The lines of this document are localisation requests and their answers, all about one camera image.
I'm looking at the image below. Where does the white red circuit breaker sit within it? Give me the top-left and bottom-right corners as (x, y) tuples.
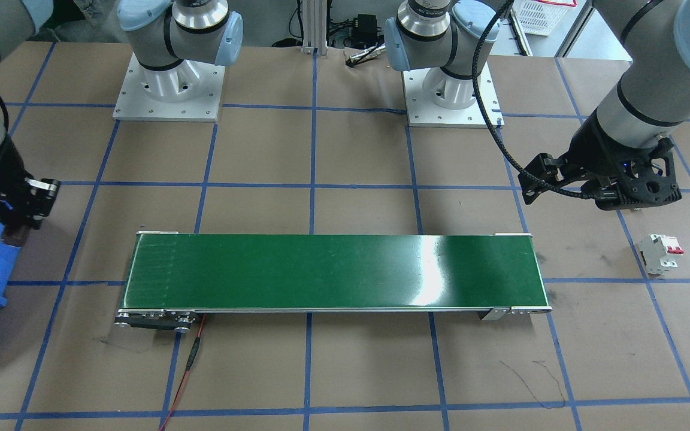
(637, 234), (685, 275)

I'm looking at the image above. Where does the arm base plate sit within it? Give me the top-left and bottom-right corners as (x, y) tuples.
(112, 55), (226, 123)
(402, 63), (504, 128)

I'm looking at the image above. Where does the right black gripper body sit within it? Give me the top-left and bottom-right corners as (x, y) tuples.
(0, 138), (61, 235)

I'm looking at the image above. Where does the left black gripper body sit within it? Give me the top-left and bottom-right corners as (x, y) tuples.
(518, 117), (682, 211)

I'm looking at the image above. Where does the green conveyor belt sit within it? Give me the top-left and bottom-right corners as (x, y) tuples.
(114, 232), (552, 332)

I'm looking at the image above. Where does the aluminium frame post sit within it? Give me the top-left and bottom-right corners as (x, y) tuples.
(299, 1), (329, 56)

